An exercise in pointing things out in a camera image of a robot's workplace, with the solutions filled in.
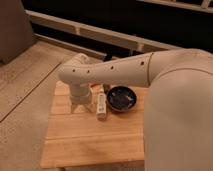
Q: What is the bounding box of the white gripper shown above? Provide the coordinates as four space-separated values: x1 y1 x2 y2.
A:
69 84 95 114

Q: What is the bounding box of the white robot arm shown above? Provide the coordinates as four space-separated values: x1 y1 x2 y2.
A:
59 49 213 171

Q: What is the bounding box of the white bottle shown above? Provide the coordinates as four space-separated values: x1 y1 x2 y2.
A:
96 87 107 120

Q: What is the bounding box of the wooden table board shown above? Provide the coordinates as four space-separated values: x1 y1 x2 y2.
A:
41 82 147 168

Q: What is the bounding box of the black bowl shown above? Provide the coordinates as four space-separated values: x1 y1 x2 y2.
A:
107 86 137 112

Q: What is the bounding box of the white railing shelf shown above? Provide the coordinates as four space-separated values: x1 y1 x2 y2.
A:
21 0 213 56

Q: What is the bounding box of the grey cabinet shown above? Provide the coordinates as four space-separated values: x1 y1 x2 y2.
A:
0 0 36 64

